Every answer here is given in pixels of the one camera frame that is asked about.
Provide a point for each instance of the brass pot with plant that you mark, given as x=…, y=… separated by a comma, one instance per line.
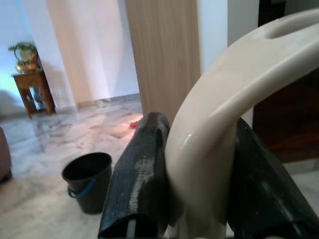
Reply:
x=25, y=62

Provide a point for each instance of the light wood panel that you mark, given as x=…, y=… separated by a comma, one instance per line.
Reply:
x=164, y=54

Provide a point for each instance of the black plastic bucket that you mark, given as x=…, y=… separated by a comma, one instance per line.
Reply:
x=87, y=184

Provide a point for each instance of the small red object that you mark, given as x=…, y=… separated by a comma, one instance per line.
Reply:
x=134, y=125

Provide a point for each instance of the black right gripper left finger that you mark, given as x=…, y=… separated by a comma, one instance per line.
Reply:
x=134, y=179

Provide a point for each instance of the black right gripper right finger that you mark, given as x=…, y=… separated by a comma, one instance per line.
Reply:
x=261, y=194

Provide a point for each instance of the small wooden side table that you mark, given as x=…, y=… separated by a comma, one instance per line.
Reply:
x=30, y=82

